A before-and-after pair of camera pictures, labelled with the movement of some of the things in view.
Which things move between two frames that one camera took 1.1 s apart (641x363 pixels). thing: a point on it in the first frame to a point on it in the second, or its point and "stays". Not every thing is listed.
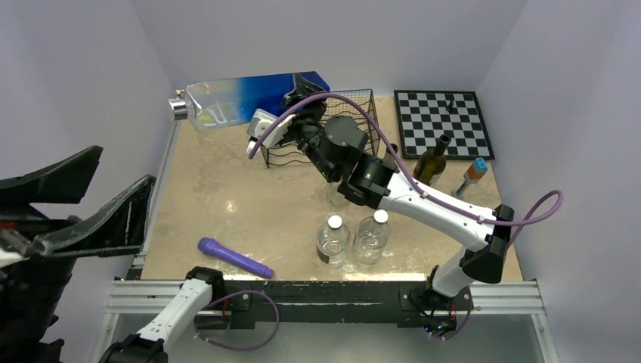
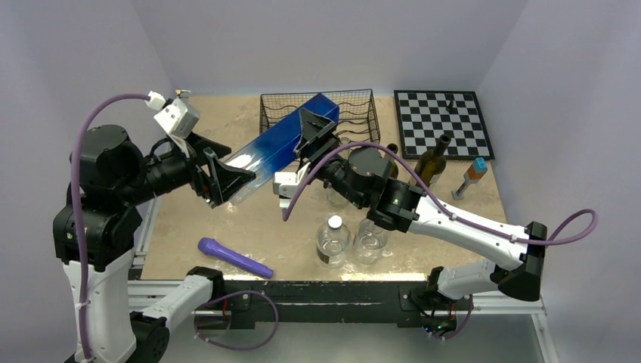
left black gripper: (118, 223) to (227, 178)
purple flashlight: (211, 246) stays
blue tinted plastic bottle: (215, 103) to (271, 153)
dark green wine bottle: (431, 163) stays
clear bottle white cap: (333, 242) stays
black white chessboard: (423, 116) stays
